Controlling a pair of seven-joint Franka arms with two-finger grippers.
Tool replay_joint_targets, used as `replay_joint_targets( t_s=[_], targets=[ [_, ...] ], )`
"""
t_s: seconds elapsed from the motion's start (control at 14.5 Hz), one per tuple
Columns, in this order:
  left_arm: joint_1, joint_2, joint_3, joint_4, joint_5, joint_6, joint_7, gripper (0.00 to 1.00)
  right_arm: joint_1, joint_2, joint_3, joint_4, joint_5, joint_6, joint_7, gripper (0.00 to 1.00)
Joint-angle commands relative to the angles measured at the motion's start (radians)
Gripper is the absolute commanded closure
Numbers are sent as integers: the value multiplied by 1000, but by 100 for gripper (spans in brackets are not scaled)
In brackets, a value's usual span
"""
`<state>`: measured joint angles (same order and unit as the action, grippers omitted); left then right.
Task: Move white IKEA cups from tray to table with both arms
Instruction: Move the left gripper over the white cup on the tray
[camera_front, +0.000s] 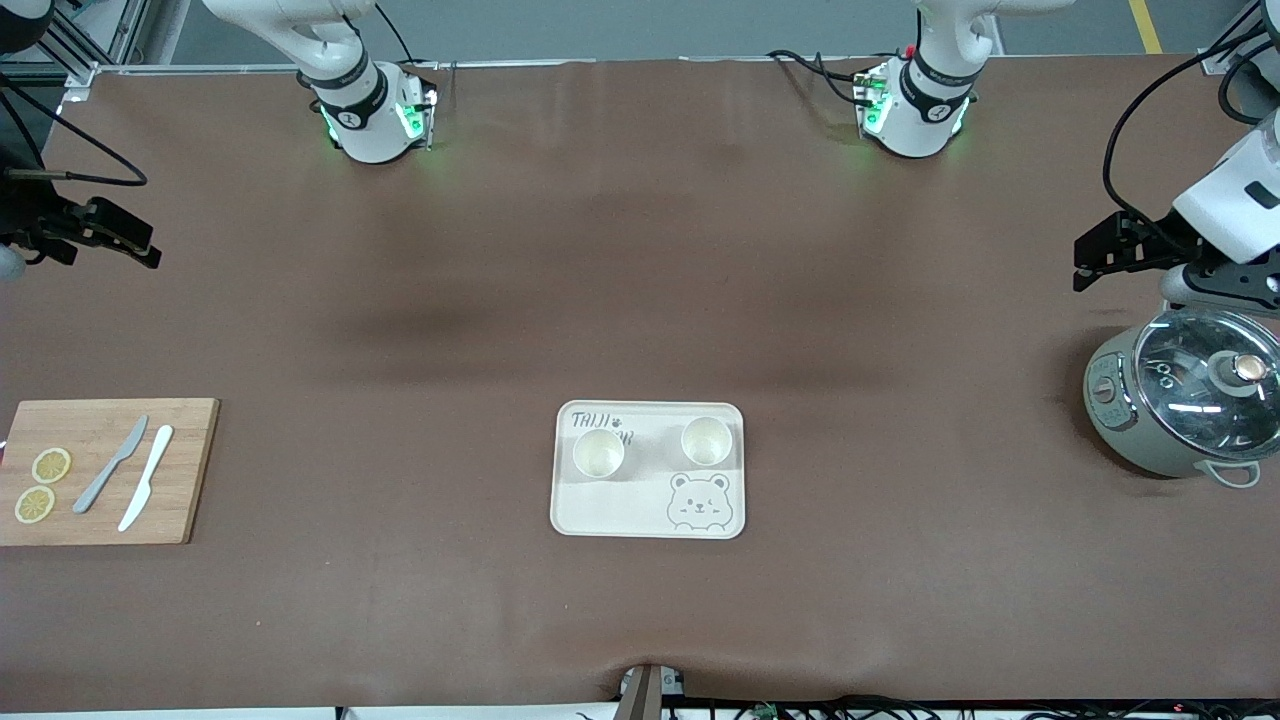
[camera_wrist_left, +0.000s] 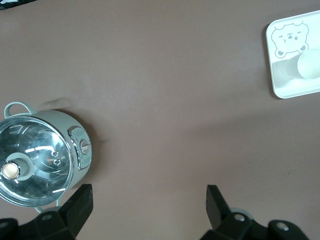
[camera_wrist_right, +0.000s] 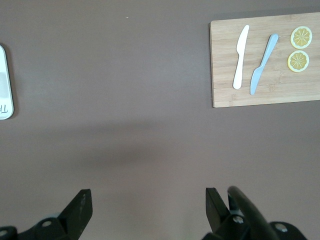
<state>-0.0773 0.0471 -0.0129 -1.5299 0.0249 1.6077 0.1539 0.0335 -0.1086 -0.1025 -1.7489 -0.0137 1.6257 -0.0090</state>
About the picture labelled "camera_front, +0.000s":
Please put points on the grey plastic knife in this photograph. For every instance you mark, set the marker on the grey plastic knife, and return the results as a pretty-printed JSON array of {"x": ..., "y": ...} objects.
[{"x": 95, "y": 485}]

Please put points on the brown table cover sheet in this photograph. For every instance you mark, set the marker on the brown table cover sheet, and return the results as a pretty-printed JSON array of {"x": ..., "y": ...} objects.
[{"x": 640, "y": 250}]

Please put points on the silver table edge rail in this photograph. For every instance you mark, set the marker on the silver table edge rail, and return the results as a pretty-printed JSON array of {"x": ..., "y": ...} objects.
[{"x": 600, "y": 63}]

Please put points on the green-lit left base board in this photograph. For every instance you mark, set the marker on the green-lit left base board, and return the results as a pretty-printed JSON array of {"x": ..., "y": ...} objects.
[{"x": 870, "y": 95}]

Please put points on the glass pot lid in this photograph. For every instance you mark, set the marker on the glass pot lid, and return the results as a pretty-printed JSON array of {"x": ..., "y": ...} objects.
[{"x": 1190, "y": 380}]

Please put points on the wooden cutting board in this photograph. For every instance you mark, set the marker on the wooden cutting board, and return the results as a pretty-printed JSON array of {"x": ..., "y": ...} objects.
[{"x": 195, "y": 450}]

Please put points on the aluminium frame strut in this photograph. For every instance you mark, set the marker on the aluminium frame strut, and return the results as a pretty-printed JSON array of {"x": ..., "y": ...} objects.
[
  {"x": 1212, "y": 62},
  {"x": 125, "y": 30}
]

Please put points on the white plastic cup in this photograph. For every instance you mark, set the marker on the white plastic cup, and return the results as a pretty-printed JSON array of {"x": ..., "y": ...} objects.
[
  {"x": 707, "y": 441},
  {"x": 598, "y": 455}
]

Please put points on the cream tray with bear print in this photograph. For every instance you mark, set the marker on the cream tray with bear print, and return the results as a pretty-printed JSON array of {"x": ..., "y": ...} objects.
[{"x": 620, "y": 505}]

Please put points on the black left camera mount plate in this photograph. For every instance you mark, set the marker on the black left camera mount plate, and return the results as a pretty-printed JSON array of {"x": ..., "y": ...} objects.
[{"x": 1240, "y": 285}]

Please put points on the grey electric cooking pot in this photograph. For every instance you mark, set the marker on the grey electric cooking pot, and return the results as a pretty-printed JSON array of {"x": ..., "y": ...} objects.
[{"x": 1110, "y": 420}]

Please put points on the yellow lemon slice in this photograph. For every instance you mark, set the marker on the yellow lemon slice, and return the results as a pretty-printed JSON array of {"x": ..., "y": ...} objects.
[
  {"x": 52, "y": 465},
  {"x": 35, "y": 505}
]

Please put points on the white plastic knife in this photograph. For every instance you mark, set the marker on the white plastic knife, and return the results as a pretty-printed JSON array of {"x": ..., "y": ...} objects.
[{"x": 149, "y": 470}]

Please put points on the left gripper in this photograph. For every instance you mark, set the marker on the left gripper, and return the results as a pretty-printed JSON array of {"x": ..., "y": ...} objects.
[{"x": 1150, "y": 241}]

